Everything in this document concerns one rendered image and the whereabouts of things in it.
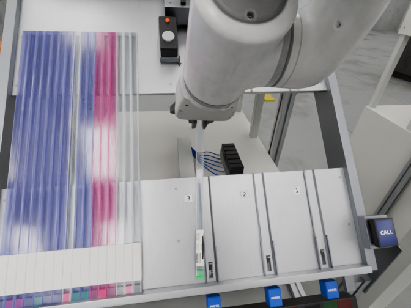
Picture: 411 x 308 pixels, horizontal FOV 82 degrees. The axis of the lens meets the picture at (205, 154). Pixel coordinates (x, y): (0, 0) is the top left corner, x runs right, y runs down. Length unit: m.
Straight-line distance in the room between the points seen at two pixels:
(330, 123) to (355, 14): 0.41
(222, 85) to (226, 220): 0.29
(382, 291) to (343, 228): 0.50
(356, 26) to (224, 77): 0.11
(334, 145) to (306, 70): 0.36
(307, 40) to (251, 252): 0.37
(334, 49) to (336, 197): 0.37
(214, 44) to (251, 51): 0.03
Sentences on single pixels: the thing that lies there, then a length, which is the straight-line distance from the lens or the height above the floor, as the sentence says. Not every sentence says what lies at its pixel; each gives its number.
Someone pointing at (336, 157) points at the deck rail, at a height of 0.85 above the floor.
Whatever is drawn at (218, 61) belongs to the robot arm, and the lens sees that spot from 0.22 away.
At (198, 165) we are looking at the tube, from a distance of 0.45.
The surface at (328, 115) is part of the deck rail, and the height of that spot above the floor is 0.92.
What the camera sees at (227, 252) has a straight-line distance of 0.48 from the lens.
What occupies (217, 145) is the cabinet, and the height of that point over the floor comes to 0.62.
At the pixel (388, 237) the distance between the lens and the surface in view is 0.57.
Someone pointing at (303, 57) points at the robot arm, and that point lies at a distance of 0.25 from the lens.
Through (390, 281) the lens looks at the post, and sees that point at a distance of 1.01.
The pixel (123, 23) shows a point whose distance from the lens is 0.62.
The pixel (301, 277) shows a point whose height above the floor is 0.73.
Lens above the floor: 1.15
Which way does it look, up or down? 35 degrees down
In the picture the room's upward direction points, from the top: 2 degrees clockwise
